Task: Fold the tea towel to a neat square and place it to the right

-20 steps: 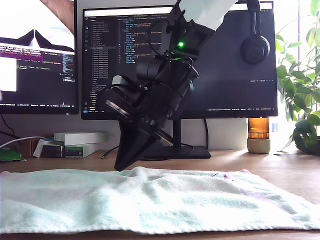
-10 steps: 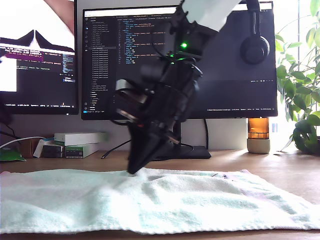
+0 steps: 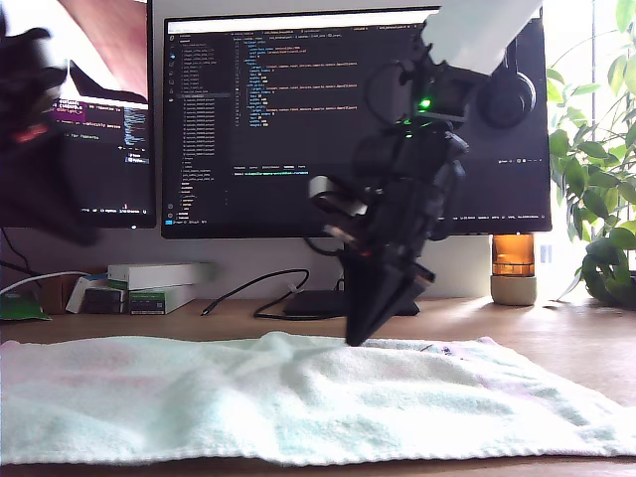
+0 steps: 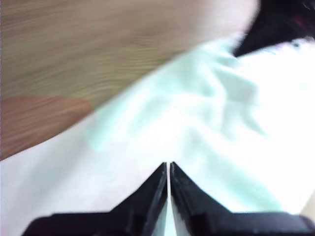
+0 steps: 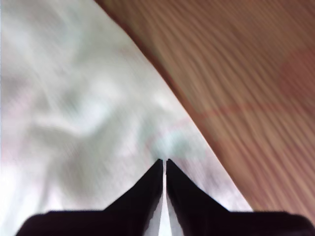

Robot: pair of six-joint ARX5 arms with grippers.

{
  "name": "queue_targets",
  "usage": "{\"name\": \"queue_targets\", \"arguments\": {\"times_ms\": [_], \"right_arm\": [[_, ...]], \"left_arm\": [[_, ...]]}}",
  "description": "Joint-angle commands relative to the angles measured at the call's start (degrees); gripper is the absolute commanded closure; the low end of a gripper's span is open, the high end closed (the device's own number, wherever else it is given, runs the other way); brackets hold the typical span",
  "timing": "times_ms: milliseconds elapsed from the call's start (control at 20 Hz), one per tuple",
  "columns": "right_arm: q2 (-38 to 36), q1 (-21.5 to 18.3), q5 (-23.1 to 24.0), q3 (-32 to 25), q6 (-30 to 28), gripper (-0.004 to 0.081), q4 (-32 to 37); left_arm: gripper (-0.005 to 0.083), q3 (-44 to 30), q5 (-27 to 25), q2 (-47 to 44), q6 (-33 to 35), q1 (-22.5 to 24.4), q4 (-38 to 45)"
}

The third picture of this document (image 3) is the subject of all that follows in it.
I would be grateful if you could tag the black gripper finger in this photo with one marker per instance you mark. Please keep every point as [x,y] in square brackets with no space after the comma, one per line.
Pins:
[40,189]

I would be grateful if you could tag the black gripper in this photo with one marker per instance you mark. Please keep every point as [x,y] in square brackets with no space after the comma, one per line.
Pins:
[407,213]

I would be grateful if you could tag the pale green pink tea towel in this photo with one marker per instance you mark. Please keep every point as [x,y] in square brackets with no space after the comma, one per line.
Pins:
[318,397]

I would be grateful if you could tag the smaller black computer monitor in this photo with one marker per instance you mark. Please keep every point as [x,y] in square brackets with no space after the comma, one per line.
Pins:
[114,189]

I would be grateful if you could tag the brown cardboard box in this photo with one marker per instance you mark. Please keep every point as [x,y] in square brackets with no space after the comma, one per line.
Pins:
[54,298]

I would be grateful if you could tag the small white box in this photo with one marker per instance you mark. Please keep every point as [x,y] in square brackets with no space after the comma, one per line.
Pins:
[74,298]

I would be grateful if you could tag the green packet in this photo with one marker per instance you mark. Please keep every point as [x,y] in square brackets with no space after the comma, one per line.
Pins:
[25,308]

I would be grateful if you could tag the small dark box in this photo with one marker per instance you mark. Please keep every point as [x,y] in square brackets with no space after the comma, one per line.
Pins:
[102,301]

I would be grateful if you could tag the amber glass bottle pale base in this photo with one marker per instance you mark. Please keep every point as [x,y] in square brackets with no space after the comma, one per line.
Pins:
[514,293]

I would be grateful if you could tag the long white cardboard box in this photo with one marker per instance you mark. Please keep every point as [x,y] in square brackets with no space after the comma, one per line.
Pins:
[159,275]

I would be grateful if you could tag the white box green label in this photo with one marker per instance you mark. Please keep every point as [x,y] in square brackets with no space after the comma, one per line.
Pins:
[149,300]

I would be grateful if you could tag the large black computer monitor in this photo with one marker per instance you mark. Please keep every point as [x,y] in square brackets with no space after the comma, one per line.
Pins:
[278,149]

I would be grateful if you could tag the potted green leafy plant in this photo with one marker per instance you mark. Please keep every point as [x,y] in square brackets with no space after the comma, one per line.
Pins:
[603,278]

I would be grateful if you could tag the black headphones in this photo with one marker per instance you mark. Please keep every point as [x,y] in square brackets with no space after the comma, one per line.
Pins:
[512,104]

